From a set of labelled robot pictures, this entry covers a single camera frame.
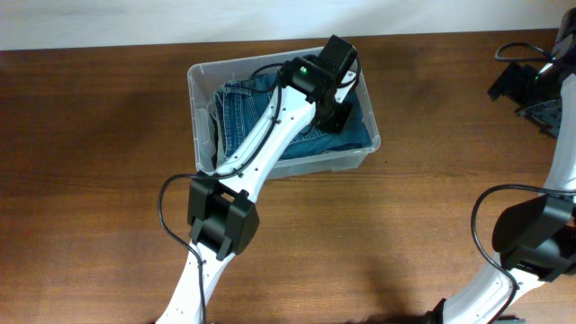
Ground dark blue jeans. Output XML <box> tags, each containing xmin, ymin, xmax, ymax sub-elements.
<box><xmin>210</xmin><ymin>74</ymin><xmax>372</xmax><ymax>161</ymax></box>

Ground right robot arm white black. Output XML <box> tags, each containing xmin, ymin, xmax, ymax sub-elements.
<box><xmin>421</xmin><ymin>9</ymin><xmax>575</xmax><ymax>324</ymax></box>

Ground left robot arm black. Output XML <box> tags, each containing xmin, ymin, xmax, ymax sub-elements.
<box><xmin>158</xmin><ymin>35</ymin><xmax>361</xmax><ymax>323</ymax></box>

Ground light blue jeans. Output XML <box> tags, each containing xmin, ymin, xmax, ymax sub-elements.
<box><xmin>209</xmin><ymin>103</ymin><xmax>226</xmax><ymax>167</ymax></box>

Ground clear plastic storage bin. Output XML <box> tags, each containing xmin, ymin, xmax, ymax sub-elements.
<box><xmin>187</xmin><ymin>47</ymin><xmax>381</xmax><ymax>179</ymax></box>

